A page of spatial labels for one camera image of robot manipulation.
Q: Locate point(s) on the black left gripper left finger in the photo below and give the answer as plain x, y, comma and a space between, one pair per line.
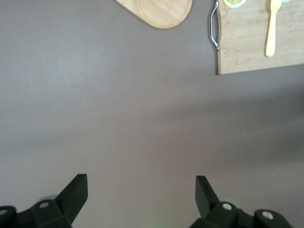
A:
71, 197

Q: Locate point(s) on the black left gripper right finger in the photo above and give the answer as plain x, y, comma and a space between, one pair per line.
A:
206, 199

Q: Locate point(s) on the lemon slice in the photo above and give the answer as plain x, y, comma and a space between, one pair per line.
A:
234, 2

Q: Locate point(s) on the yellow plastic fork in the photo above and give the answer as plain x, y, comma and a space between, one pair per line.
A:
271, 35

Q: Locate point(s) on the wooden mug tree rack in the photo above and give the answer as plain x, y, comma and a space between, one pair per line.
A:
166, 12

